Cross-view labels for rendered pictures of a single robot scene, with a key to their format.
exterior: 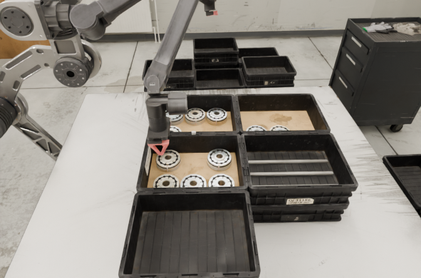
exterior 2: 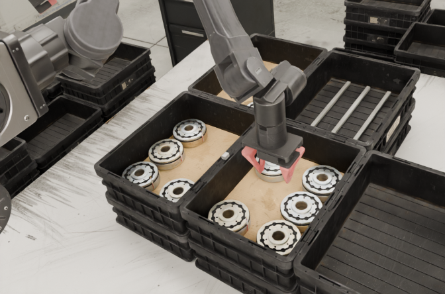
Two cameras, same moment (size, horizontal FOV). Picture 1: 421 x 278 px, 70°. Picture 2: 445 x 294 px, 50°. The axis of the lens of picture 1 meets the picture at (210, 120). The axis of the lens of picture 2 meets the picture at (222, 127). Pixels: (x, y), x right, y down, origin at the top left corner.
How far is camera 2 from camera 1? 82 cm
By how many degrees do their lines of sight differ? 36
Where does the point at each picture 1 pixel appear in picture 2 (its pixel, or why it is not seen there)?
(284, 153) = (308, 107)
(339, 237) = (428, 140)
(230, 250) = (424, 221)
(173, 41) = not seen: outside the picture
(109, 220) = not seen: outside the picture
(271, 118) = not seen: hidden behind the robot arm
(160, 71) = (248, 48)
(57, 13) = (43, 48)
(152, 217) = not seen: hidden behind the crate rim
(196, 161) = (252, 191)
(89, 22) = (116, 30)
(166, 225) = (345, 272)
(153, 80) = (254, 65)
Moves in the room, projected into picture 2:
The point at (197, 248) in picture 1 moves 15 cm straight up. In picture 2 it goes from (403, 253) to (412, 207)
